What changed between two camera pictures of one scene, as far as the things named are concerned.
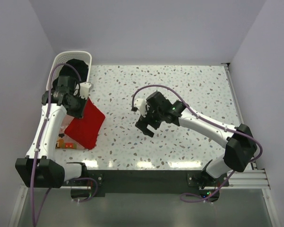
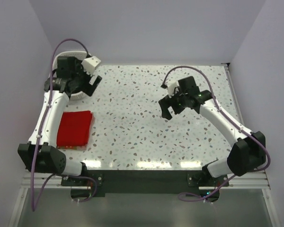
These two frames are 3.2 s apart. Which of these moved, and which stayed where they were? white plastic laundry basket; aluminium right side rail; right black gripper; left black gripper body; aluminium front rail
Moved: right black gripper; left black gripper body
Stayed: aluminium front rail; aluminium right side rail; white plastic laundry basket
